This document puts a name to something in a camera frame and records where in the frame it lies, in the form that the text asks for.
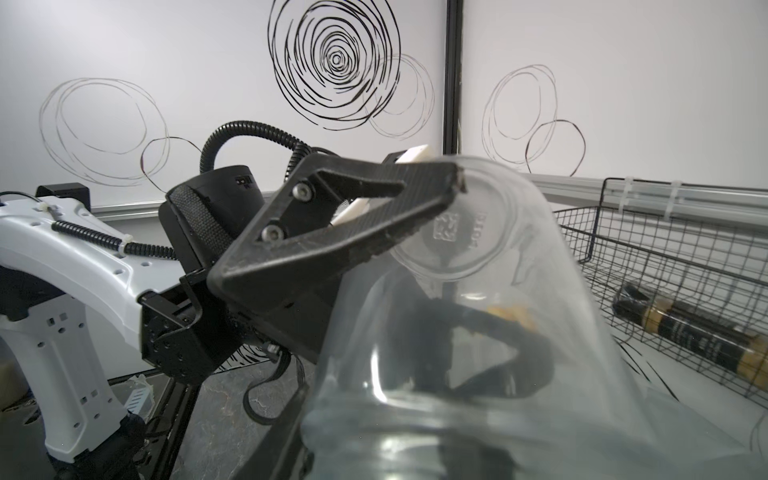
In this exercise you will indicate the rice jar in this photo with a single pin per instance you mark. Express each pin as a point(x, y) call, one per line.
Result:
point(475, 350)

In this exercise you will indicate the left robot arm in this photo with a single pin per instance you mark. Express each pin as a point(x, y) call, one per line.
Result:
point(58, 262)

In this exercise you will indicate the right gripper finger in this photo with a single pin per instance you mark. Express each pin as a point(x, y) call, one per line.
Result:
point(281, 453)

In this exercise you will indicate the black wire wall basket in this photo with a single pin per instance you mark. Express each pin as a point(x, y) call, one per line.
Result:
point(705, 245)

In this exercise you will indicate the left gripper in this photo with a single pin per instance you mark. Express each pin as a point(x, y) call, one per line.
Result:
point(288, 249)

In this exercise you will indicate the bottle in wire basket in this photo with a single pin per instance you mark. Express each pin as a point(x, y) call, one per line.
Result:
point(695, 329)

